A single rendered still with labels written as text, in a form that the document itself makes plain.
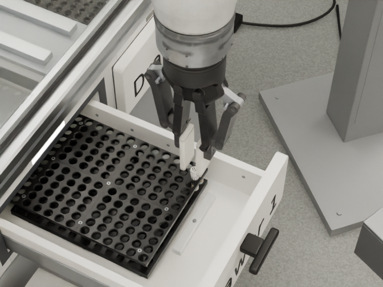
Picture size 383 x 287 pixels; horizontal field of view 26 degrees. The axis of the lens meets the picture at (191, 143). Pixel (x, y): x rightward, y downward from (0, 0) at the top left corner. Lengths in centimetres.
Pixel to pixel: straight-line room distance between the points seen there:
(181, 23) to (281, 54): 171
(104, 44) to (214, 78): 29
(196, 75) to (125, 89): 36
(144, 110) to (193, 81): 50
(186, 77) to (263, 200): 25
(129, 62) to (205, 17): 42
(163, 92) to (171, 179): 16
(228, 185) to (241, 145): 111
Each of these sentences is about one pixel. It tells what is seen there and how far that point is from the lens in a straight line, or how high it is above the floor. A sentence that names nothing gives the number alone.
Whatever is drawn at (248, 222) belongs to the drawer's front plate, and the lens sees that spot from 110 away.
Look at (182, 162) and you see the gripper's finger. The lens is 113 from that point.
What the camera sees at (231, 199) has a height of 84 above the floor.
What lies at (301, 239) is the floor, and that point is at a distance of 218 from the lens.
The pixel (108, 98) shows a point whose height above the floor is 88.
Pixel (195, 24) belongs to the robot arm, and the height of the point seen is 124.
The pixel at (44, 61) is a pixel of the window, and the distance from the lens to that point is 112.
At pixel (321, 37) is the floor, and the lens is 265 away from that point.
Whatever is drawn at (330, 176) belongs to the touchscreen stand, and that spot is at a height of 4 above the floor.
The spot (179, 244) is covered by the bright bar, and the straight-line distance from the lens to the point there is 117.
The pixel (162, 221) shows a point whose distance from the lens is 113.
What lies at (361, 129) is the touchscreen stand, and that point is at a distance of 231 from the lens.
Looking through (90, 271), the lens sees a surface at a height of 89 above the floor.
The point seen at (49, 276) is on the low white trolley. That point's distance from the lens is 126.
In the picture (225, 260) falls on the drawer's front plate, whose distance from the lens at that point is 107.
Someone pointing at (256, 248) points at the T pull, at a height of 91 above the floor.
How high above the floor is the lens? 185
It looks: 52 degrees down
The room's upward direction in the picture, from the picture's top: straight up
